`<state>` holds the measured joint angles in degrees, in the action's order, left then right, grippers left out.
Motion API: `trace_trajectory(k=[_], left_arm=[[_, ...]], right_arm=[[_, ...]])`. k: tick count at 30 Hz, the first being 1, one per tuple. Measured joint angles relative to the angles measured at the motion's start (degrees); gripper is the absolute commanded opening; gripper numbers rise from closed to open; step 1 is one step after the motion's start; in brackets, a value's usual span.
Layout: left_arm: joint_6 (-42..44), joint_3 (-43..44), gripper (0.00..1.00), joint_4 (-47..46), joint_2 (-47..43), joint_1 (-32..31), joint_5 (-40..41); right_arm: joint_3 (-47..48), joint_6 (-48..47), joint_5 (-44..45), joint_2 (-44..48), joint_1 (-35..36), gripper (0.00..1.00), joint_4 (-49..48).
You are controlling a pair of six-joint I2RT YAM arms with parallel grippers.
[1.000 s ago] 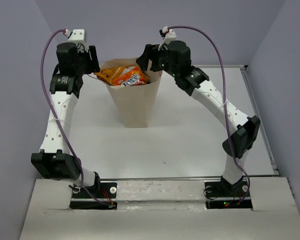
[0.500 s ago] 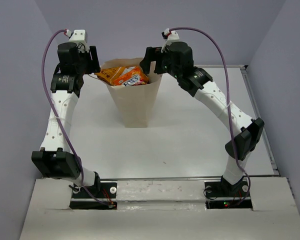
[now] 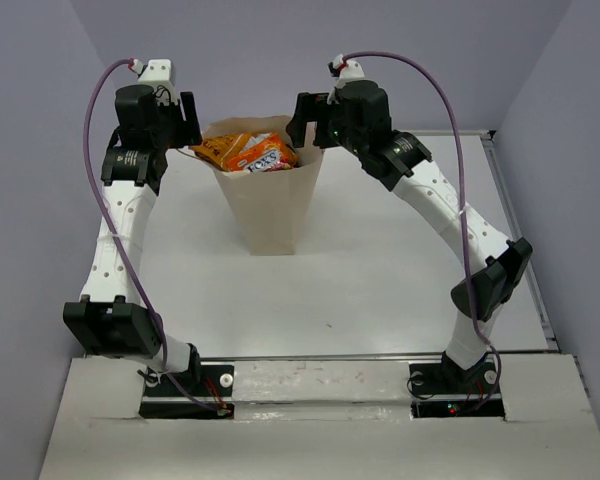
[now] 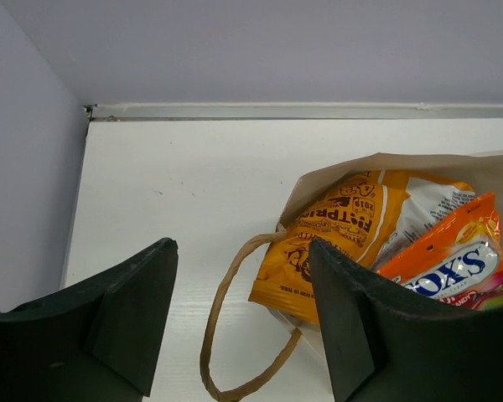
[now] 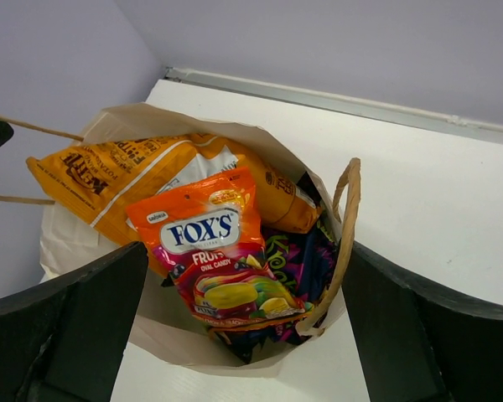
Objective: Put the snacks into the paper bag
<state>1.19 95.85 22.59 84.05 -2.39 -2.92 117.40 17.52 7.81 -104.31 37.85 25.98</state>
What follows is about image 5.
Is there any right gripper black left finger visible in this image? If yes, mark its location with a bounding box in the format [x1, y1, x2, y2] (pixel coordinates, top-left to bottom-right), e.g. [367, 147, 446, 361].
[0, 242, 148, 401]

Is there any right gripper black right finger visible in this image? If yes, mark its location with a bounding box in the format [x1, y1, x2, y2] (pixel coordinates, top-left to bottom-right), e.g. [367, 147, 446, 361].
[342, 243, 503, 401]

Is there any beige paper bag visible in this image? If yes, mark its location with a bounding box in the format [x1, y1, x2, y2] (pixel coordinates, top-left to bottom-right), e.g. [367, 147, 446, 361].
[26, 103, 360, 377]

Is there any orange snack bar packet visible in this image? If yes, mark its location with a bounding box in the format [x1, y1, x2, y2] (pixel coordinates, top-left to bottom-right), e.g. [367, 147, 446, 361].
[27, 133, 322, 276]

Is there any purple snack bag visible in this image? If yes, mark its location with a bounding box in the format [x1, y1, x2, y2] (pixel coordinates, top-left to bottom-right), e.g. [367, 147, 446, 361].
[161, 209, 340, 364]

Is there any orange red candy packet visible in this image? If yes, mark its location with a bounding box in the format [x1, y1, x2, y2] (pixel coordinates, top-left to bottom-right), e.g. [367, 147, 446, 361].
[126, 167, 313, 328]

